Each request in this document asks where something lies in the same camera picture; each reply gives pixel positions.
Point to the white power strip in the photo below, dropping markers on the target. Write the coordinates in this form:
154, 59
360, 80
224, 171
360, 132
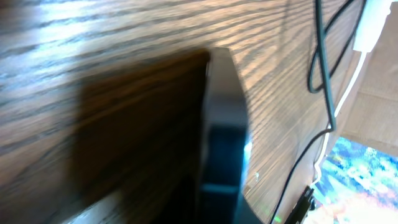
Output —
371, 24

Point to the blue Galaxy S24+ smartphone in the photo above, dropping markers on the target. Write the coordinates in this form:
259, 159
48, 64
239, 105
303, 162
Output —
226, 145

